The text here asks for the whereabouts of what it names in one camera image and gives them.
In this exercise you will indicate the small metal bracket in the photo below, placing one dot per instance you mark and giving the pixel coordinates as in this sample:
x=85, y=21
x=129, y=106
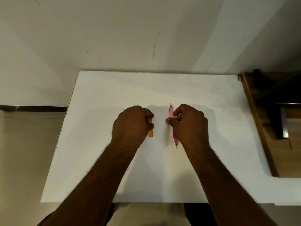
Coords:
x=239, y=77

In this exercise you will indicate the brown wooden cabinet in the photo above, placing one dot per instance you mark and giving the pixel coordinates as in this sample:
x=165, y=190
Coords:
x=282, y=150

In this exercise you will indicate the person's right thumb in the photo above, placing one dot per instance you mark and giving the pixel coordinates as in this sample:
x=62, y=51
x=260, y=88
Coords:
x=172, y=120

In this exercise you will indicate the metal bar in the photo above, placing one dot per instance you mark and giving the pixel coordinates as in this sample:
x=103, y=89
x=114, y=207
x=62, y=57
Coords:
x=284, y=122

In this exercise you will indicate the person's right hand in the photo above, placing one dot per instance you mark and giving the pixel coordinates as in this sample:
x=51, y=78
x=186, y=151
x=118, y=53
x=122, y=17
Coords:
x=191, y=128

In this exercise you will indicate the dark skirting strip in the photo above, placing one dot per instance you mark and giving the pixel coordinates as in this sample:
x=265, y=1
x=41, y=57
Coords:
x=33, y=108

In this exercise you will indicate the person's left hand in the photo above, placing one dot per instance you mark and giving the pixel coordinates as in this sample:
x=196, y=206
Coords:
x=130, y=125

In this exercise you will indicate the person's left thumb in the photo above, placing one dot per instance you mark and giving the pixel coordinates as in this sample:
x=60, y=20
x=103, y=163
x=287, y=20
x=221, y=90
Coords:
x=151, y=126

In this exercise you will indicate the pink pen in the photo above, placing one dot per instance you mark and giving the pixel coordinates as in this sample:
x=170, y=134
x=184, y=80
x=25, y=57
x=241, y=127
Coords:
x=171, y=111

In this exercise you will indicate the person's right forearm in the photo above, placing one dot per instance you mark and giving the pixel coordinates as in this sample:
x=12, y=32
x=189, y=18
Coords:
x=225, y=188

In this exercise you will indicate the person's left forearm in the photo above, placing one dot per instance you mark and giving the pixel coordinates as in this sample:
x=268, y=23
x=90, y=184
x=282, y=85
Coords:
x=94, y=185

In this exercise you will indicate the yellow pen cap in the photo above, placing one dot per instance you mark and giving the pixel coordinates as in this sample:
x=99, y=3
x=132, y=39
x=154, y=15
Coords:
x=150, y=132

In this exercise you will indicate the black object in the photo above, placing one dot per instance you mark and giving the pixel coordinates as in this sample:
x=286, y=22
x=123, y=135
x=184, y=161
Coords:
x=272, y=87

